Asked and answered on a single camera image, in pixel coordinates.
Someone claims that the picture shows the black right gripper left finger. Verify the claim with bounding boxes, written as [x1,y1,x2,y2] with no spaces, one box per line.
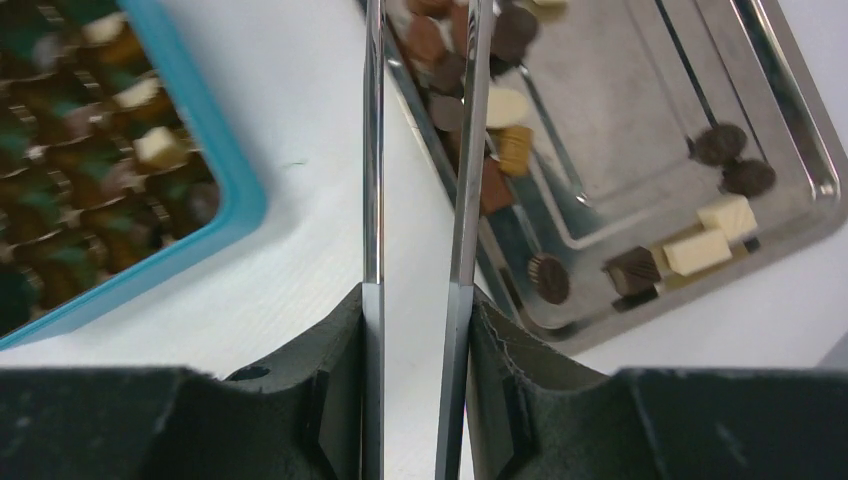
[1,287,364,479]

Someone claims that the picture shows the steel serving tongs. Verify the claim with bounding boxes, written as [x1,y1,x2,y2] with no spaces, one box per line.
[361,0,495,479]

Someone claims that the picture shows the teal chocolate box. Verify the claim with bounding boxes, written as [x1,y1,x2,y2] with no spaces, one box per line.
[1,1,267,348]

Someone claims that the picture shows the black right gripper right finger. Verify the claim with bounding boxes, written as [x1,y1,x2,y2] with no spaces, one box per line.
[467,292,847,479]

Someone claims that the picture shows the white round chocolate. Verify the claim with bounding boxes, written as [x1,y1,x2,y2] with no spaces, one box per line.
[486,87,530,130]

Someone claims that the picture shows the steel tray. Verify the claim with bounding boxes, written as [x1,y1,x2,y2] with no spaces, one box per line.
[357,0,848,356]

